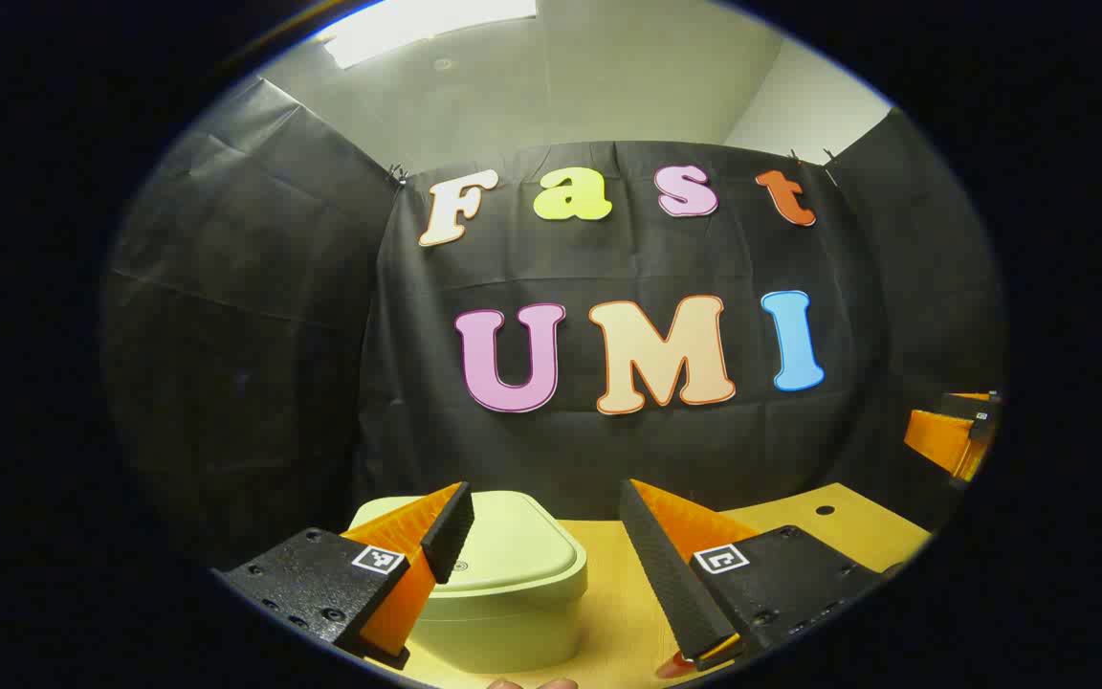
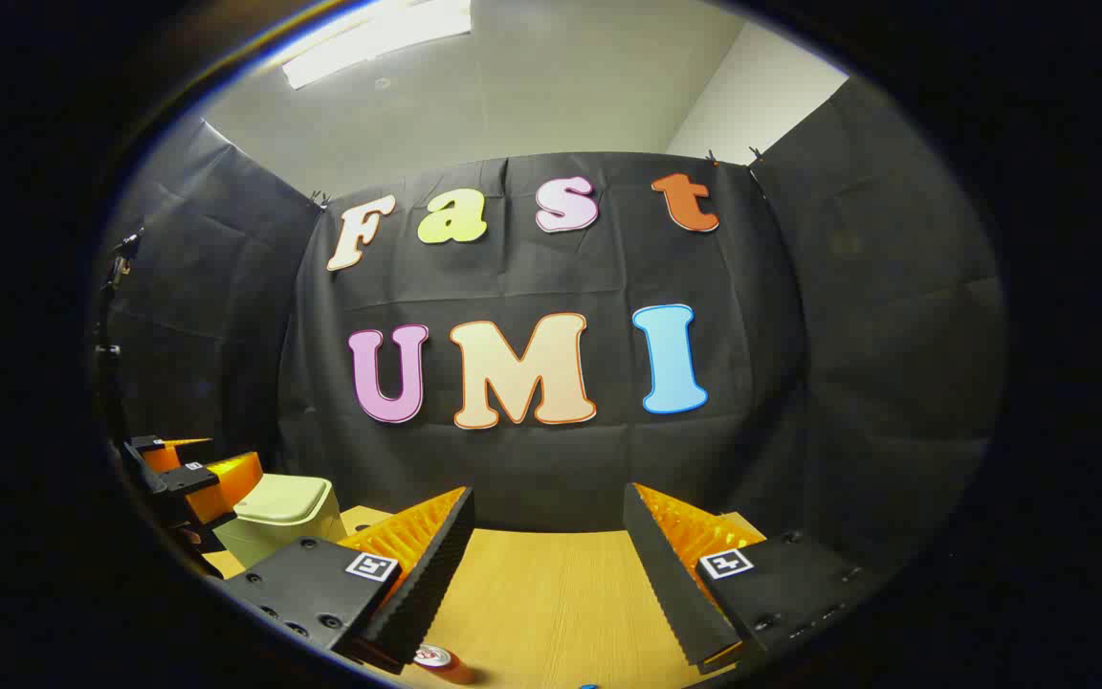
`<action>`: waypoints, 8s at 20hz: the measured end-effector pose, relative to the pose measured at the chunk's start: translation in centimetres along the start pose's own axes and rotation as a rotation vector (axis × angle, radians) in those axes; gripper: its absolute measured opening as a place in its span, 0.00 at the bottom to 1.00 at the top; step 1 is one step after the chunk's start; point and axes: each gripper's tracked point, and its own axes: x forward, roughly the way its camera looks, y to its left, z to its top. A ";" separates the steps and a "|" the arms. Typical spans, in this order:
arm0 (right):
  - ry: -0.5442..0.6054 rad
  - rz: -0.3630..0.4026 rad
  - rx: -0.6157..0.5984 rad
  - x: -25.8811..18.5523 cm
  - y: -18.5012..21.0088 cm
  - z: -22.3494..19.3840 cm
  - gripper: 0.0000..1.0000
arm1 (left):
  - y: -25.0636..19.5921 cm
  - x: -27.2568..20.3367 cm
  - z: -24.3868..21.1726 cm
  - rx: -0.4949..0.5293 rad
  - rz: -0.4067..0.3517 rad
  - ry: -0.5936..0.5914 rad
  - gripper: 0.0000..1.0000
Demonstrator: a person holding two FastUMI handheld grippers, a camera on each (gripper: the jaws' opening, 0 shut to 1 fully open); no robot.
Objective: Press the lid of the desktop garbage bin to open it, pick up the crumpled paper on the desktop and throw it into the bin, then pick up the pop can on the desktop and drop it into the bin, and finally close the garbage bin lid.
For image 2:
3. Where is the wooden desktop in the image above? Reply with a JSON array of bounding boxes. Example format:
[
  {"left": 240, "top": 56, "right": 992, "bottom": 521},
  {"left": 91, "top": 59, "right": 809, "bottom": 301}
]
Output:
[{"left": 202, "top": 504, "right": 770, "bottom": 689}]

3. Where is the ceiling light panel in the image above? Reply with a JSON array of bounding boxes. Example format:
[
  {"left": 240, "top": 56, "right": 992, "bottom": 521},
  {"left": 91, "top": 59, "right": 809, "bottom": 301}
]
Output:
[{"left": 280, "top": 0, "right": 474, "bottom": 91}]

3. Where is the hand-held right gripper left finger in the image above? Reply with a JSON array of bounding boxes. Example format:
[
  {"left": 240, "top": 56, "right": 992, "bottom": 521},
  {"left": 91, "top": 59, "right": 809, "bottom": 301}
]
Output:
[{"left": 223, "top": 486, "right": 476, "bottom": 676}]

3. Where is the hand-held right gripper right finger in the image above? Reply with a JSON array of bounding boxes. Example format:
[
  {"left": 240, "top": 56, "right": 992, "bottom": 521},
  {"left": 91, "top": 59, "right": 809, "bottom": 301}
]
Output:
[{"left": 622, "top": 482, "right": 887, "bottom": 671}]

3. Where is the black backdrop cloth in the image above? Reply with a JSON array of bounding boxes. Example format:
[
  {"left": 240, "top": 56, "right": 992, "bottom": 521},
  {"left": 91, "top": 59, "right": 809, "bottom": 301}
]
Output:
[{"left": 95, "top": 77, "right": 1007, "bottom": 580}]

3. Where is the green desktop garbage bin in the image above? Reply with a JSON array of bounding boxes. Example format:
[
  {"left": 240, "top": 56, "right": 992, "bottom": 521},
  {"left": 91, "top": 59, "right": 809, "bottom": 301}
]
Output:
[{"left": 214, "top": 472, "right": 349, "bottom": 571}]

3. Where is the red pop can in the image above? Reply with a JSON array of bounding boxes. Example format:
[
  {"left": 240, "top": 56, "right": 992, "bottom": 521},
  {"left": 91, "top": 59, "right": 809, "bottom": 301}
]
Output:
[{"left": 413, "top": 643, "right": 477, "bottom": 686}]

